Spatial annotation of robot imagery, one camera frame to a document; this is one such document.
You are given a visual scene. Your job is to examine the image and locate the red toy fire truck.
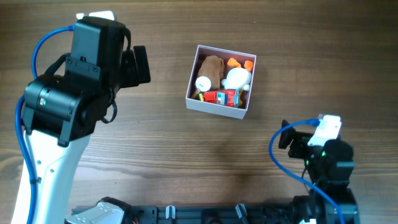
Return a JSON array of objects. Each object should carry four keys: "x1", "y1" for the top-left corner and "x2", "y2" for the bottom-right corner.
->
[{"x1": 203, "y1": 89, "x2": 243, "y2": 108}]

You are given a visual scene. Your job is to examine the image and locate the brown plush bear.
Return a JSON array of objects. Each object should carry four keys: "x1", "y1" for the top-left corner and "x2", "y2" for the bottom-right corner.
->
[{"x1": 198, "y1": 55, "x2": 225, "y2": 85}]

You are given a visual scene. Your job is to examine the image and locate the white plush duck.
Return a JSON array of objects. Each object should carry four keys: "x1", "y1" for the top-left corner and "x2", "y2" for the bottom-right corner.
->
[{"x1": 221, "y1": 58, "x2": 254, "y2": 91}]

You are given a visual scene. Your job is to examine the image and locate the pink cardboard box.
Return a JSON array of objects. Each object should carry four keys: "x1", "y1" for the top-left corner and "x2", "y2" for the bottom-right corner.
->
[{"x1": 185, "y1": 45, "x2": 257, "y2": 119}]

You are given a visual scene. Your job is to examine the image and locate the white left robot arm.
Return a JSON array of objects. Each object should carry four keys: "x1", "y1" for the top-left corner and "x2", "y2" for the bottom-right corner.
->
[{"x1": 12, "y1": 11, "x2": 151, "y2": 223}]

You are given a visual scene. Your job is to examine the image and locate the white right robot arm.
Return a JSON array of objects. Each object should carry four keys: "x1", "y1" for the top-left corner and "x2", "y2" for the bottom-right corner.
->
[{"x1": 273, "y1": 115, "x2": 360, "y2": 224}]

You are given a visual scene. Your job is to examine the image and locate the white rattle drum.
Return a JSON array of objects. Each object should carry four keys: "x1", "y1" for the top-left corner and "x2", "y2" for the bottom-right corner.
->
[{"x1": 191, "y1": 76, "x2": 211, "y2": 99}]

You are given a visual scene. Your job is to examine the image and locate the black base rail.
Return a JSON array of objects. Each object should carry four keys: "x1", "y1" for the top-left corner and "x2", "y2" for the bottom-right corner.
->
[{"x1": 64, "y1": 197, "x2": 292, "y2": 224}]

